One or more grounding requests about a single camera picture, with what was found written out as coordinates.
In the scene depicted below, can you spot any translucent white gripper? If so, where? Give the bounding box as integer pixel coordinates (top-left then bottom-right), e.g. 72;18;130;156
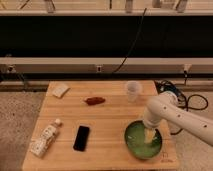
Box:
143;115;162;143

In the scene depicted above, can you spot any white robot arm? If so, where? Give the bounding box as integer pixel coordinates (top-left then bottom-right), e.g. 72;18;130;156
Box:
143;91;213;146

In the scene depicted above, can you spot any clear plastic cup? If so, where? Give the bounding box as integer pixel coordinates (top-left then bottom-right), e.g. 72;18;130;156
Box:
125;81;142;102

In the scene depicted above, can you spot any wooden table board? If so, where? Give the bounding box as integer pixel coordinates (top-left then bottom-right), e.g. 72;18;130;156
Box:
22;81;179;171

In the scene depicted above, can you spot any brown sausage-shaped object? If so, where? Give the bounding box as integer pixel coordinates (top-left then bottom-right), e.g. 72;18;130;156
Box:
85;97;105;106

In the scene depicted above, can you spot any black smartphone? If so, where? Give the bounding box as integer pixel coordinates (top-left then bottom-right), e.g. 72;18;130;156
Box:
73;126;90;151

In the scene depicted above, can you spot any white sponge block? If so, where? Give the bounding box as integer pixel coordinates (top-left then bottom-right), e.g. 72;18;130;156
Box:
52;84;69;98

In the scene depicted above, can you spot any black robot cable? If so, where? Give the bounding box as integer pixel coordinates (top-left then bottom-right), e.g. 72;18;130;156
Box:
155;79;210;136

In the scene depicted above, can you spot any black hanging cable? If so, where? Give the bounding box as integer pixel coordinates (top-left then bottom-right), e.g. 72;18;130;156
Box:
111;7;148;74

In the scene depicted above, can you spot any grey wall rail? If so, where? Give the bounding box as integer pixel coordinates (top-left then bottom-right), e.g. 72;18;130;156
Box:
0;57;213;74

